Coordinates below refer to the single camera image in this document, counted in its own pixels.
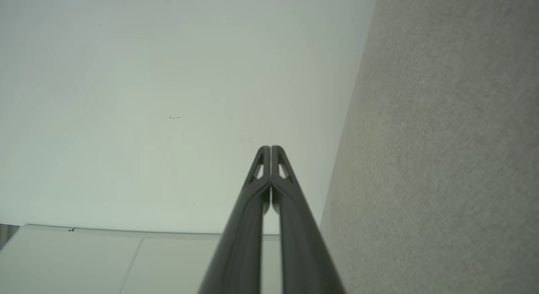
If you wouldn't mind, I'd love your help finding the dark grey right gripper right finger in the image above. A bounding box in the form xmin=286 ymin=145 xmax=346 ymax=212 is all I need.
xmin=271 ymin=145 xmax=347 ymax=294

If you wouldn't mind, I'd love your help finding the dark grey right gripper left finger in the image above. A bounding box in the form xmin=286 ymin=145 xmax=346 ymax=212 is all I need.
xmin=197 ymin=145 xmax=271 ymax=294

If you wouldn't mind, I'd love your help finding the grey fabric sofa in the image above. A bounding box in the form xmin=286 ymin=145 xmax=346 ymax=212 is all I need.
xmin=319 ymin=0 xmax=539 ymax=294

